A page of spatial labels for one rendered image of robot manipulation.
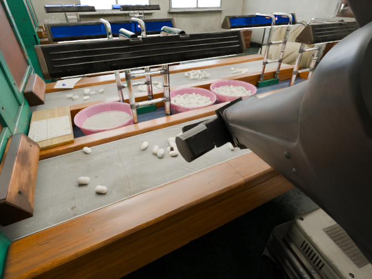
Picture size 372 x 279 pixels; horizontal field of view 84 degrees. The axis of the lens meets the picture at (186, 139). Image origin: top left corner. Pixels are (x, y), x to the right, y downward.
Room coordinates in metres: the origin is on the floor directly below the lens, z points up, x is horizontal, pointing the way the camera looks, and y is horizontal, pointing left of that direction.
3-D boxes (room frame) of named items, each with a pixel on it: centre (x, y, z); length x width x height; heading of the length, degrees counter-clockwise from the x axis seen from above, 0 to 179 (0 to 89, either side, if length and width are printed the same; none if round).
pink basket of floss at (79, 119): (0.83, 0.36, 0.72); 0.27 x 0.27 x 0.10
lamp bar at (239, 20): (1.61, -0.52, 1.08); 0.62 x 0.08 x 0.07; 118
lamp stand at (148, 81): (1.09, 0.30, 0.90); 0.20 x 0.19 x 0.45; 118
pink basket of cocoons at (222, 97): (1.17, -0.28, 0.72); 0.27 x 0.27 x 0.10
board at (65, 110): (0.73, 0.55, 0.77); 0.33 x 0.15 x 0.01; 28
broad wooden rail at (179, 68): (1.60, 0.08, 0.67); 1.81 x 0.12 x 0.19; 118
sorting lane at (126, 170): (0.81, -0.33, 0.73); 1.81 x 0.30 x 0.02; 118
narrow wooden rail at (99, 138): (0.97, -0.25, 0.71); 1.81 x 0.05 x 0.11; 118
